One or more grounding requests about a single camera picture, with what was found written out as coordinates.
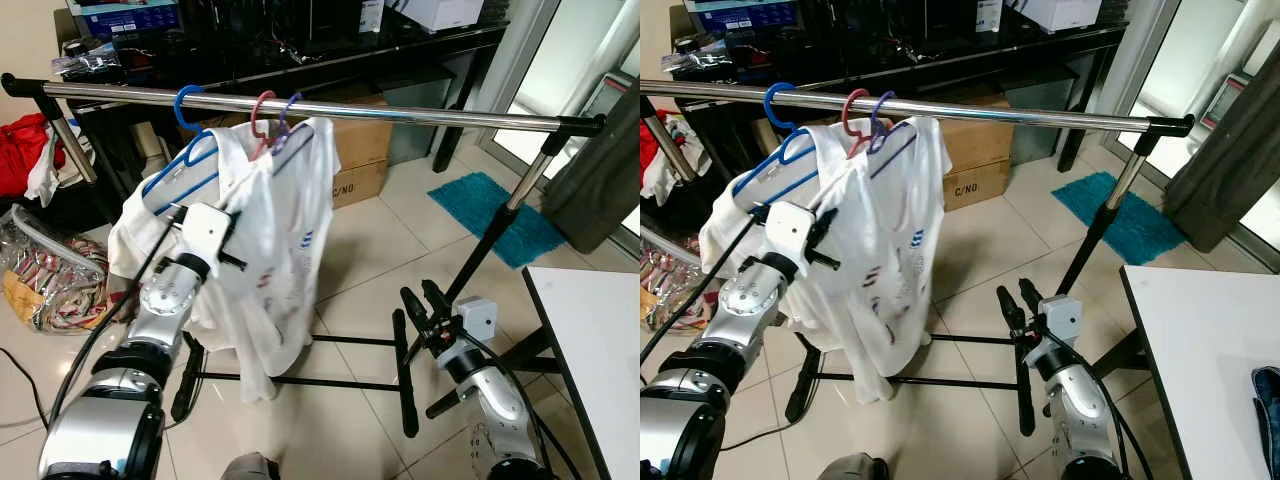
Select purple plastic hanger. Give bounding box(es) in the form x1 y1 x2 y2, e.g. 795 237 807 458
268 92 326 156
862 90 919 156

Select blue denim jeans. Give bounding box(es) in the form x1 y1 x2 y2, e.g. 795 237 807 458
1252 366 1280 453

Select pink plastic hanger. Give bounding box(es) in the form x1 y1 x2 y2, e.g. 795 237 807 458
249 90 279 161
843 88 873 159

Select blue plastic hanger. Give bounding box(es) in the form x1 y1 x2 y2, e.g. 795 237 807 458
733 82 816 206
140 85 223 216

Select white polo plaid cuffs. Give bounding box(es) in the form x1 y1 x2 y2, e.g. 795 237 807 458
108 125 251 336
698 125 831 301

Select teal floor mat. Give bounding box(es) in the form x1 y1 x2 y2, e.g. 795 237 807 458
428 172 567 269
1050 172 1189 266

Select brown cardboard box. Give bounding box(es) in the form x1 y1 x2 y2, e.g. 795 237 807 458
940 95 1013 211
318 95 394 209

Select white folding table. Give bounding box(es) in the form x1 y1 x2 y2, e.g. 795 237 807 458
1120 263 1280 480
522 265 641 480

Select clear bag of colourful cloth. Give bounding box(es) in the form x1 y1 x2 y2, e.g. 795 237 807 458
0 205 123 336
640 225 716 331

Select white crumpled cloth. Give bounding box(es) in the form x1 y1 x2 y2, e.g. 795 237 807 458
642 120 701 206
25 125 71 209

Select silver black clothes rack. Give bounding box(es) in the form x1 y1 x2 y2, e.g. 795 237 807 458
640 78 1196 438
0 72 607 438

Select red cloth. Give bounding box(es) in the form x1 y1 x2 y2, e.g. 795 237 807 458
640 125 666 186
0 113 63 198

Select dark grey curtain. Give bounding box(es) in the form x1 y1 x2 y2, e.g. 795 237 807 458
543 60 641 253
1163 65 1280 253

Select grey robot leg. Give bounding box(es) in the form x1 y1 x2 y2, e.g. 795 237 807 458
818 452 886 480
222 452 283 480

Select blue white printed carton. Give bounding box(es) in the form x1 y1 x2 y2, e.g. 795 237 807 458
685 0 801 31
68 0 183 39

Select glass sliding door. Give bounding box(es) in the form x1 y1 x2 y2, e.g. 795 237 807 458
478 0 641 186
1095 0 1280 191

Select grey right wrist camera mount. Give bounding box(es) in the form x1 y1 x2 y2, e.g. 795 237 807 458
455 297 499 343
1040 295 1083 346

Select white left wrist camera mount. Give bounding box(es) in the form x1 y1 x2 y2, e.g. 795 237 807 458
765 200 819 269
178 203 237 279

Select black floor cable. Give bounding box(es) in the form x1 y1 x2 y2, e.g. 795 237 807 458
718 420 793 453
0 345 51 431

